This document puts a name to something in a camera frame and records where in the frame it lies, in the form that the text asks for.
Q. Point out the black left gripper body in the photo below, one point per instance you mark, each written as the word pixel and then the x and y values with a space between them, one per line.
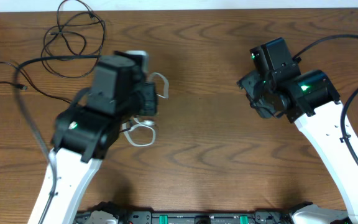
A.
pixel 150 99

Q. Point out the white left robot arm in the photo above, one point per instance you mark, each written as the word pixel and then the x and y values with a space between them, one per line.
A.
pixel 88 128

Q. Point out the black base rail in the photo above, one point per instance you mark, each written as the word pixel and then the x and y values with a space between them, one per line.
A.
pixel 210 217

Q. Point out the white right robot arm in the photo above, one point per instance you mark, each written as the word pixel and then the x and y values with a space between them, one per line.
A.
pixel 309 100

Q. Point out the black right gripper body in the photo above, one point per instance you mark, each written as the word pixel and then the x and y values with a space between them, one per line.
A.
pixel 257 91

